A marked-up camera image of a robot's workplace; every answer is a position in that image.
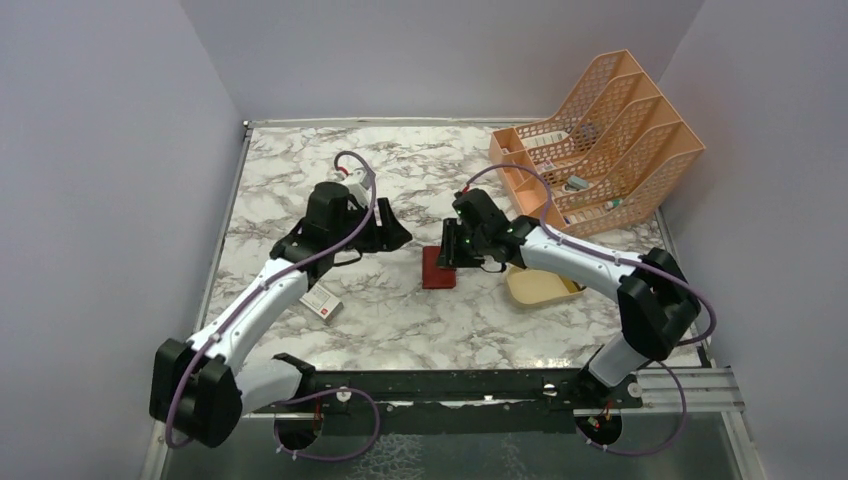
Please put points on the white box in organizer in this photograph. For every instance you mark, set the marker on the white box in organizer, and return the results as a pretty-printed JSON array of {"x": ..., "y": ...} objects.
[{"x": 556, "y": 138}]

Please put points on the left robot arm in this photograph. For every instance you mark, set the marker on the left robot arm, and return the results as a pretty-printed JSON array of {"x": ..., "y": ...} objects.
[{"x": 198, "y": 390}]

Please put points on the small white card box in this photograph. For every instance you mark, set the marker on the small white card box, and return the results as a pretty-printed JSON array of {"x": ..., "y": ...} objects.
[{"x": 322, "y": 302}]

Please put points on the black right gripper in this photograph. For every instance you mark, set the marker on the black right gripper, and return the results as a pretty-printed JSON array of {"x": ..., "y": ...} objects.
[{"x": 450, "y": 255}]

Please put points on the grey item in organizer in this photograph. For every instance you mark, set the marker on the grey item in organizer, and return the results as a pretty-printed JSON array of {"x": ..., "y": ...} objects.
[{"x": 575, "y": 184}]

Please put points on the aluminium frame rail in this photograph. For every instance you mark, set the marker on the aluminium frame rail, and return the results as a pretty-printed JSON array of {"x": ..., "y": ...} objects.
[{"x": 706, "y": 390}]

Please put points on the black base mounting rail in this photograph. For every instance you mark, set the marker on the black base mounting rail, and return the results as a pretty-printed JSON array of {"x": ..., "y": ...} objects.
[{"x": 561, "y": 387}]

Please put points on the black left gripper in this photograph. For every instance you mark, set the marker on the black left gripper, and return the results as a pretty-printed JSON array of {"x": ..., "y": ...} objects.
[{"x": 390, "y": 236}]

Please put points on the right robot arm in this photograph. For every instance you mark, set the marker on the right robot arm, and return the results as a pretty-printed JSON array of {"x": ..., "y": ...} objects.
[{"x": 656, "y": 307}]

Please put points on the peach plastic file organizer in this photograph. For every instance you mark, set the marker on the peach plastic file organizer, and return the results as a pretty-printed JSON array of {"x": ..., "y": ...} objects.
[{"x": 626, "y": 139}]

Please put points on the red leather card holder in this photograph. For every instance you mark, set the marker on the red leather card holder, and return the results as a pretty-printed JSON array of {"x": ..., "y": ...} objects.
[{"x": 432, "y": 276}]

